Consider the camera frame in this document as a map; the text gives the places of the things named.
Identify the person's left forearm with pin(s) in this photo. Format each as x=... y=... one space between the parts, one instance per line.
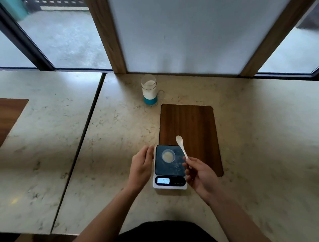
x=107 y=219

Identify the glass jar with blue base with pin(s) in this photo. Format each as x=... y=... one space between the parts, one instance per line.
x=150 y=101

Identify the person's left hand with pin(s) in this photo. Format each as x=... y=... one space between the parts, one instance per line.
x=140 y=169

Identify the person's right forearm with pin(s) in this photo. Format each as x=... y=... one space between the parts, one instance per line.
x=236 y=222

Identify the white digital kitchen scale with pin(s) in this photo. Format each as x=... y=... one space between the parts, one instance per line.
x=172 y=172

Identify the wooden pillar trim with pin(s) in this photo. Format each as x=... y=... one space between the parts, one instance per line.
x=107 y=37
x=269 y=45

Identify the person's right hand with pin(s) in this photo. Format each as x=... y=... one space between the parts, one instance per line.
x=202 y=179

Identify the black window frame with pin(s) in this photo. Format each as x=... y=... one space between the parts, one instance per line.
x=286 y=75
x=25 y=42

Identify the white plastic spoon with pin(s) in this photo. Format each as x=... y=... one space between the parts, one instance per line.
x=180 y=140

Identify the teal outdoor container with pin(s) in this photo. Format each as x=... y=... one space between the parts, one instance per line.
x=12 y=7

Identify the dark wooden inlay board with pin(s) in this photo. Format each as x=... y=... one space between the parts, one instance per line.
x=189 y=122
x=10 y=117

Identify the person's black clothing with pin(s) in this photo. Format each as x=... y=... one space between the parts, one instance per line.
x=167 y=233

